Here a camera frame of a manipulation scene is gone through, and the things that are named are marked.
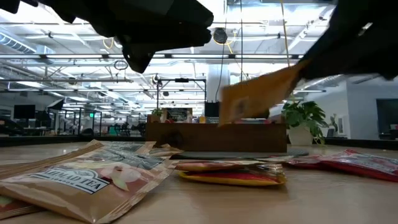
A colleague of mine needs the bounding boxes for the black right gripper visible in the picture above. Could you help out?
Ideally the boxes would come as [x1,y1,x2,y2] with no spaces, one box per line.
[298,0,398,80]

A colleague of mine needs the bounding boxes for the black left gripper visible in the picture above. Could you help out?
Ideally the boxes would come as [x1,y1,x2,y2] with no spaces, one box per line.
[76,0,215,74]

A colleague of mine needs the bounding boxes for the wooden tea organiser box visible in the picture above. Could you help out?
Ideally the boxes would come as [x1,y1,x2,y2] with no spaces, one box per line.
[145,113,288,153]

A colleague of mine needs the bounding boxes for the strawberry tea packet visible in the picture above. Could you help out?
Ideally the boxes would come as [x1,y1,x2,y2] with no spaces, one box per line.
[317,148,398,184]
[285,157,346,171]

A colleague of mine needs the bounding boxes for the green potted plant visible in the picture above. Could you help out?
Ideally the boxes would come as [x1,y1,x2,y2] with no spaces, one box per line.
[280,100,339,147]

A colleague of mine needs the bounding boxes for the white square pillar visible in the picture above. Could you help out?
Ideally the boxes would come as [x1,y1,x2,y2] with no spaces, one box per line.
[206,63,231,103]

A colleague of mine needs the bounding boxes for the long ceiling light strip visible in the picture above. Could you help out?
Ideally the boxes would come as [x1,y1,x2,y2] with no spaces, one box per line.
[0,53,305,60]

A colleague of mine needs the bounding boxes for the grey round woven placemat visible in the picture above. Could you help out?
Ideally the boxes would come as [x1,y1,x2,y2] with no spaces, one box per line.
[169,149,310,161]

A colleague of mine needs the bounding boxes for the black background monitor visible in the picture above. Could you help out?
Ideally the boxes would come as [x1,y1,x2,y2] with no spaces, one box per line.
[12,104,36,120]

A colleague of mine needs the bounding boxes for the black ceiling cable reel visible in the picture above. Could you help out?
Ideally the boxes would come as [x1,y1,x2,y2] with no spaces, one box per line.
[211,27,229,45]

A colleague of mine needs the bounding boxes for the black background camera frame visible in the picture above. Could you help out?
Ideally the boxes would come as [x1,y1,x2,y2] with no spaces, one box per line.
[156,77,207,110]

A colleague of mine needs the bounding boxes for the yellow cable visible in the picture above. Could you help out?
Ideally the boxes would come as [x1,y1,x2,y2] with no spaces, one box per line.
[279,0,292,68]

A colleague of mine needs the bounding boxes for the hanging black cable coil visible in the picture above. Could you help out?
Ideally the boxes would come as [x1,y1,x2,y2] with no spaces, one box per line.
[113,59,129,71]

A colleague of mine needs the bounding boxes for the wall picture frame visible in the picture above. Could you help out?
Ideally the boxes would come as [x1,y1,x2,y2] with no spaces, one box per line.
[336,115,345,136]

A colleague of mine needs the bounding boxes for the black cable with coil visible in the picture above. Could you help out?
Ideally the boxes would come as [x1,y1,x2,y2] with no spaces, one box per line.
[239,0,244,82]

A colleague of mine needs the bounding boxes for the black aluminium table frame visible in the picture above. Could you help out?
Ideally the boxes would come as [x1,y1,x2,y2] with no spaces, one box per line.
[0,134,398,151]

